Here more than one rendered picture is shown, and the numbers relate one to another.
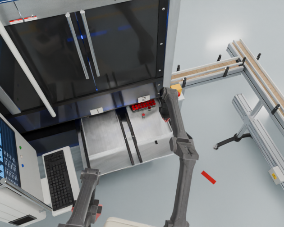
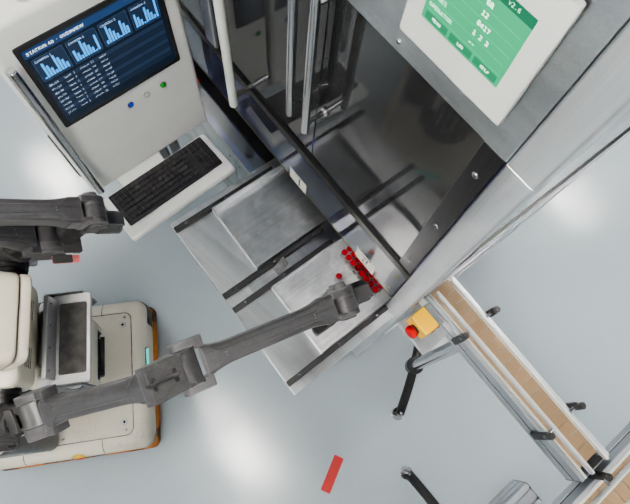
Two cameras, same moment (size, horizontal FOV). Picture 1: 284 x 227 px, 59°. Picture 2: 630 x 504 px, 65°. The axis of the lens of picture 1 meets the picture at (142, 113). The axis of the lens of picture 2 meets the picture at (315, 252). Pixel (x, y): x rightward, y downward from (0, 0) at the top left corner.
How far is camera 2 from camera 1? 0.72 m
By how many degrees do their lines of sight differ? 26
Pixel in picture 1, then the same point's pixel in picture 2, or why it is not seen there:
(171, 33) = (463, 236)
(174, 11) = (492, 207)
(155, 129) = not seen: hidden behind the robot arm
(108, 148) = (243, 239)
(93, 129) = (275, 194)
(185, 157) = (138, 376)
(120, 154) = (238, 264)
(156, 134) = not seen: hidden behind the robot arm
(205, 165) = (356, 459)
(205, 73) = (510, 381)
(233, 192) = not seen: outside the picture
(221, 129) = (458, 476)
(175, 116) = (264, 328)
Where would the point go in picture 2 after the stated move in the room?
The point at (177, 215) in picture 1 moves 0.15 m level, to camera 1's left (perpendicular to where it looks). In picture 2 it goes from (55, 402) to (40, 336)
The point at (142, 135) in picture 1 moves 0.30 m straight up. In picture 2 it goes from (295, 292) to (298, 263)
